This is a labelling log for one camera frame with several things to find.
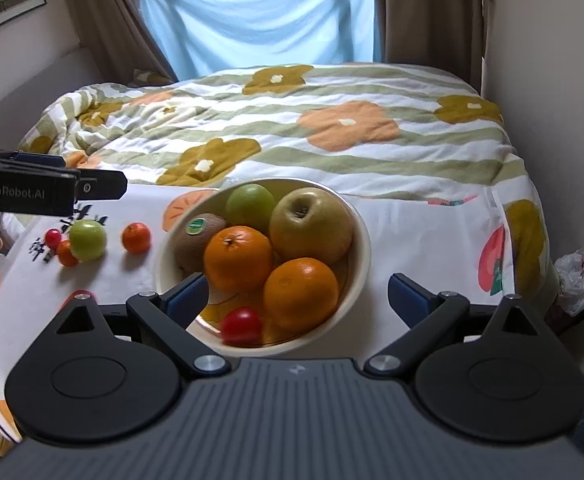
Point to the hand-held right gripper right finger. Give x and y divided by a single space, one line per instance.
409 297

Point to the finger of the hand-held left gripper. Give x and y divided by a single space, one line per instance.
102 185
37 157

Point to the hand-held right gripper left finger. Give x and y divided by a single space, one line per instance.
187 300

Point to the brown kiwi with sticker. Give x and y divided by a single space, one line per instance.
192 255

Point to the large orange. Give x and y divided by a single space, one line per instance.
237 257
300 292

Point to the yellow duck print bowl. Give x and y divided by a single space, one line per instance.
358 240

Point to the green apple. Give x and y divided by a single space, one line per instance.
88 239
249 205

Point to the large yellow apple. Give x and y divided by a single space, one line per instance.
309 225

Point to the white fruit print tablecloth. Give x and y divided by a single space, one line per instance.
422 240

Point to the small red cherry tomato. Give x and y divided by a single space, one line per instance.
52 238

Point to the small orange-red tomato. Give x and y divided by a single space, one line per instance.
67 255

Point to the brown curtain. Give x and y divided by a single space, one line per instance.
107 15
422 10

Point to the white plastic bag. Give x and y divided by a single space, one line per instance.
577 280

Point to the floral striped quilt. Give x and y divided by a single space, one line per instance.
282 120

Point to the light blue window sheet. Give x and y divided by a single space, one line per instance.
257 20

